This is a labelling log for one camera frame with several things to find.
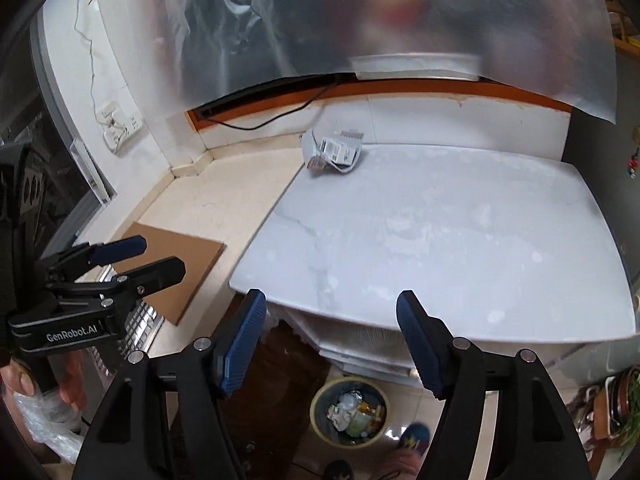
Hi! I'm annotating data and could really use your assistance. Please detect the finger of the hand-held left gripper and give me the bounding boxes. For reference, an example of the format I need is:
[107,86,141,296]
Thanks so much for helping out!
[40,234,148,281]
[47,256,187,311]

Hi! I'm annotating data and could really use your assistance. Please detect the white paper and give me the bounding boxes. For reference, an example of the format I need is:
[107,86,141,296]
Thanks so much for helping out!
[326,392,363,431]

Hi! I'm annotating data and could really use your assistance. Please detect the crumpled clear plastic bag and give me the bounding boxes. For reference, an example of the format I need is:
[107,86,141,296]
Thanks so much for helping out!
[10,390,86,466]

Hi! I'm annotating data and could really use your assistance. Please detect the grey refrigerator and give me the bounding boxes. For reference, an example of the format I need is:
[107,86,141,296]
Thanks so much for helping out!
[562,35,640,281]

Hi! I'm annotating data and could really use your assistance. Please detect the green tissue packet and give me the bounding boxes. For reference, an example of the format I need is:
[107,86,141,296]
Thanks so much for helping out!
[347,412,376,438]

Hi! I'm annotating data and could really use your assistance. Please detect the hanging beaded ornament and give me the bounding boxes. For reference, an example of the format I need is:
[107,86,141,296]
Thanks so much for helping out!
[625,127,640,181]

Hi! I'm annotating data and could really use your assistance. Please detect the white plastic wall holder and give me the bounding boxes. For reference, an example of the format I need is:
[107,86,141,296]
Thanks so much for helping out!
[70,139,113,206]

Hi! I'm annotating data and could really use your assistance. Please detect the white power cable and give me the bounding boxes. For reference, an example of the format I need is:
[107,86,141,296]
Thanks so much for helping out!
[70,0,118,126]

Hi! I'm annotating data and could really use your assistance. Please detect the pink pants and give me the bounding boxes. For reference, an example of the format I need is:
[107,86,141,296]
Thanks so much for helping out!
[385,450,431,480]

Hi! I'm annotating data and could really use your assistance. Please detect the white wrapper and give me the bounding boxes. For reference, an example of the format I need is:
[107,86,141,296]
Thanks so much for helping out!
[300,129,365,177]

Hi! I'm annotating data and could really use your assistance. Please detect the brown wooden window frame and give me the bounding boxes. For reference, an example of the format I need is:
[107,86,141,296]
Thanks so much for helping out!
[187,77,573,133]

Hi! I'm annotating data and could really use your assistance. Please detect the round cream-rimmed trash bin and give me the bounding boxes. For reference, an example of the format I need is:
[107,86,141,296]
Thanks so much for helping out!
[310,377,390,447]

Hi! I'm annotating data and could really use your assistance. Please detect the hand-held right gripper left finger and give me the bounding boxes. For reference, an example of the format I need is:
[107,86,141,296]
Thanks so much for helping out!
[72,288,267,480]

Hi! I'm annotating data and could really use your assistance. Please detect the black cable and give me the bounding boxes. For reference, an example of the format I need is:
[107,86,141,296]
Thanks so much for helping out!
[207,85,336,131]

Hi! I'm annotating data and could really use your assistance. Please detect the person's left hand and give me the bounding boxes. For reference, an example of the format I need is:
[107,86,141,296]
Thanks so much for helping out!
[0,352,88,411]

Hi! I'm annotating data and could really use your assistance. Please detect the white storage cabinet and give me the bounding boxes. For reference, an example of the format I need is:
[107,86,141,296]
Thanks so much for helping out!
[229,142,638,391]

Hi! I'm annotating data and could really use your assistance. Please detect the brown wooden cabinet door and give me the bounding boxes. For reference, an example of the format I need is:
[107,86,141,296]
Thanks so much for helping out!
[170,320,331,480]

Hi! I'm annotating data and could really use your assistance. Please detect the keyboard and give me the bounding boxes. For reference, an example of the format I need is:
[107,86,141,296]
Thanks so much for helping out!
[90,265,166,376]

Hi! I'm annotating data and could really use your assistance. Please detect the white wall socket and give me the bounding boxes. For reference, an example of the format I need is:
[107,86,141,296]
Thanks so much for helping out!
[97,101,145,156]

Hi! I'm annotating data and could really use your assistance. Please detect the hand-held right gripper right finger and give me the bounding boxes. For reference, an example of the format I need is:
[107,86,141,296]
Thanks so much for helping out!
[396,290,591,480]

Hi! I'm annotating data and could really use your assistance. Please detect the brown cardboard sheet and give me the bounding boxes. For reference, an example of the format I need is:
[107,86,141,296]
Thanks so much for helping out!
[107,234,227,326]

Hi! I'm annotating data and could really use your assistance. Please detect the yellow wooden rack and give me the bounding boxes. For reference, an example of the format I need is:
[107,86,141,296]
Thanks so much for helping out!
[607,0,640,53]

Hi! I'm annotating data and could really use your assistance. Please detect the translucent plastic sheet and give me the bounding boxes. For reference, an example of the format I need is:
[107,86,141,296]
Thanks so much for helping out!
[177,0,618,123]

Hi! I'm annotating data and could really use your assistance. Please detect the plastic-wrapped round pan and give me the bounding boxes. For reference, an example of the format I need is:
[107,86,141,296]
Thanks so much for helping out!
[602,367,640,443]

